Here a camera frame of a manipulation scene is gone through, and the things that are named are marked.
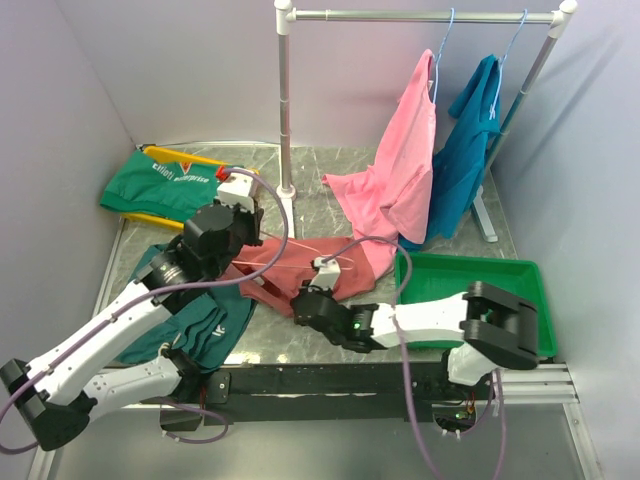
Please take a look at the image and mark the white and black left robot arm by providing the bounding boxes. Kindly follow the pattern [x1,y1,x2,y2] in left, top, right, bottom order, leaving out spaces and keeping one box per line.
[1,197,264,451]

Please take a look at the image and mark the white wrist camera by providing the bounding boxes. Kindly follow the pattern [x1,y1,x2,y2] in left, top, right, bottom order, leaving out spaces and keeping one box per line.
[215,166,257,214]
[307,257,341,291]

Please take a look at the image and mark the silver clothes rack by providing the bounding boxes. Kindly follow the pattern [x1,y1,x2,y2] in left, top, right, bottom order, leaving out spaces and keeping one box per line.
[273,1,578,233]

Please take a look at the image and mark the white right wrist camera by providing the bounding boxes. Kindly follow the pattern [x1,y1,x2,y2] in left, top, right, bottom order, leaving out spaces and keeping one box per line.
[307,257,341,291]

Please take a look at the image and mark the light blue hanger left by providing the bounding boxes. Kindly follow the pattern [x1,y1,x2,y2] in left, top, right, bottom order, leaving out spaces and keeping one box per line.
[431,7,456,105]

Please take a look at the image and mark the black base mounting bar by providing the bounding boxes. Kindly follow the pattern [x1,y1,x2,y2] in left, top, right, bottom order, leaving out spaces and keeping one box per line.
[139,362,496,426]

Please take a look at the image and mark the green printed t shirt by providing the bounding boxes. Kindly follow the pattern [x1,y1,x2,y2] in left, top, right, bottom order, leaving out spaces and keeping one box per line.
[98,150,246,224]

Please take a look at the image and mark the pink wire hanger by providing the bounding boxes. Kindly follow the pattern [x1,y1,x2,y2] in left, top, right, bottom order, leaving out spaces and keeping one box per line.
[232,231,350,270]

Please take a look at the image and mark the blue t shirt on hanger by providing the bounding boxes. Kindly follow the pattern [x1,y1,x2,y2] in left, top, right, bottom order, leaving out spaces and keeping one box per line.
[387,49,502,251]

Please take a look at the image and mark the light blue hanger right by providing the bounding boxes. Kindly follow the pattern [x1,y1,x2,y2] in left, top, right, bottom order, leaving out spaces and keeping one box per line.
[489,8,529,120]

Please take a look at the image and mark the green plastic tray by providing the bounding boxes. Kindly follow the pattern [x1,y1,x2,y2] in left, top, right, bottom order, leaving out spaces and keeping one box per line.
[398,252,558,358]

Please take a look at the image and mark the pink t shirt on hanger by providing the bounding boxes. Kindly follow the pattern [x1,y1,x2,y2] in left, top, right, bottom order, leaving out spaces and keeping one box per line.
[321,48,439,276]

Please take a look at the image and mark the salmon red t shirt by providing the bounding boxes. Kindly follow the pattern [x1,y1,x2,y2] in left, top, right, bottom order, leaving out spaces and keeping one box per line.
[222,245,376,317]

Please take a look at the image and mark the dark teal t shirt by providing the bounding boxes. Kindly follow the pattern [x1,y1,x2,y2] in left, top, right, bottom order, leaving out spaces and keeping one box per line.
[117,243,256,374]

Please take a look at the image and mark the yellow plastic tray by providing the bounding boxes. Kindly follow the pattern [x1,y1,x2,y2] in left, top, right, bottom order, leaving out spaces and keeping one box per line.
[119,144,261,232]

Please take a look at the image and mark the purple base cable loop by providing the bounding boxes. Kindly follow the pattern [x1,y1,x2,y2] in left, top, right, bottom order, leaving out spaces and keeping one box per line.
[154,399,231,445]

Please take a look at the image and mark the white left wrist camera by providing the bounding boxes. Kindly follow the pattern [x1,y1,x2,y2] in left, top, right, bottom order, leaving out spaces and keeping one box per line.
[215,166,257,214]

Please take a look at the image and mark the light blue hanger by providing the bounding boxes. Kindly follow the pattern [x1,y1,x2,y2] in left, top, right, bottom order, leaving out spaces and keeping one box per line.
[431,7,456,105]
[489,8,529,120]

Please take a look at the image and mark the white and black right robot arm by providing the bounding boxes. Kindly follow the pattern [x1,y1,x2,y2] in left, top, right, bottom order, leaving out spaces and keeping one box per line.
[291,282,539,399]

